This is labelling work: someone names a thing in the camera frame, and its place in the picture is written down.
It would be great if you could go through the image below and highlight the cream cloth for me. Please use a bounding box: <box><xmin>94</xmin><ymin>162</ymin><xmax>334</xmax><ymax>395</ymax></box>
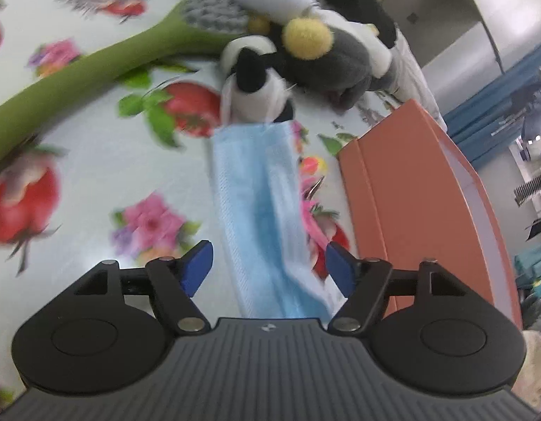
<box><xmin>513</xmin><ymin>331</ymin><xmax>541</xmax><ymax>413</ymax></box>

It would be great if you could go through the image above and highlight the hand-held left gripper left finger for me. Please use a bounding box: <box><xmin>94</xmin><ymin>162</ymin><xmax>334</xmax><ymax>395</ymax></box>
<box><xmin>73</xmin><ymin>240</ymin><xmax>214</xmax><ymax>335</ymax></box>

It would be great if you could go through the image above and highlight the small black white plush toy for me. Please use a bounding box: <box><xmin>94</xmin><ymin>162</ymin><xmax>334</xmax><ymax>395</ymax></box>
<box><xmin>220</xmin><ymin>37</ymin><xmax>297</xmax><ymax>126</ymax></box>

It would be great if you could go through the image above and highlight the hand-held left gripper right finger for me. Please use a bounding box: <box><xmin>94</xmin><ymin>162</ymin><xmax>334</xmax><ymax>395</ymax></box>
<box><xmin>325</xmin><ymin>241</ymin><xmax>470</xmax><ymax>334</ymax></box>

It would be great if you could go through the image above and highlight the teal cloth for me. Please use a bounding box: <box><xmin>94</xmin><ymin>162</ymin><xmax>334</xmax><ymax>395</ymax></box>
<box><xmin>513</xmin><ymin>241</ymin><xmax>541</xmax><ymax>288</ymax></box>

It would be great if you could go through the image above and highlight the grey bedside panel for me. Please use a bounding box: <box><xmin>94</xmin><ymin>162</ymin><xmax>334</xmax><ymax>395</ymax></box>
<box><xmin>381</xmin><ymin>0</ymin><xmax>505</xmax><ymax>73</ymax></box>

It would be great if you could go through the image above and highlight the fruit print bed sheet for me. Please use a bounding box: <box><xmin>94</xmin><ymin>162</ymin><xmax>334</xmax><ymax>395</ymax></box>
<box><xmin>0</xmin><ymin>0</ymin><xmax>451</xmax><ymax>408</ymax></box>

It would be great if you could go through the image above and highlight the grey penguin plush toy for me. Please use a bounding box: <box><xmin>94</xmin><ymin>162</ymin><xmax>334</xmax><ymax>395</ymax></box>
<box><xmin>246</xmin><ymin>6</ymin><xmax>396</xmax><ymax>110</ymax></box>

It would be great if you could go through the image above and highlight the blue face mask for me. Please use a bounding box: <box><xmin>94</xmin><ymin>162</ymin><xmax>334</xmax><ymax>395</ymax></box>
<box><xmin>209</xmin><ymin>120</ymin><xmax>347</xmax><ymax>320</ymax></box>

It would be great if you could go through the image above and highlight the green massage stick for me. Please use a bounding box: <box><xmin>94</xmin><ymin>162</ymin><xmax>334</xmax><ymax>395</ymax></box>
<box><xmin>0</xmin><ymin>0</ymin><xmax>253</xmax><ymax>172</ymax></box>

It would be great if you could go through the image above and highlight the blue curtain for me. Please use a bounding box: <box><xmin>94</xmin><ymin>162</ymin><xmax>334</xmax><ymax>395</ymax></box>
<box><xmin>443</xmin><ymin>55</ymin><xmax>541</xmax><ymax>169</ymax></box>

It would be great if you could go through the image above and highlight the pink cardboard box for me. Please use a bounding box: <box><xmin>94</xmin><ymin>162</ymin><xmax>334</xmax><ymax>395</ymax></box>
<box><xmin>337</xmin><ymin>99</ymin><xmax>523</xmax><ymax>329</ymax></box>

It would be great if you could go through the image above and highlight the beige duvet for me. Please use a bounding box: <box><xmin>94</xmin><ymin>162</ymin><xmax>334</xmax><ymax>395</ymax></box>
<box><xmin>384</xmin><ymin>31</ymin><xmax>448</xmax><ymax>132</ymax></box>

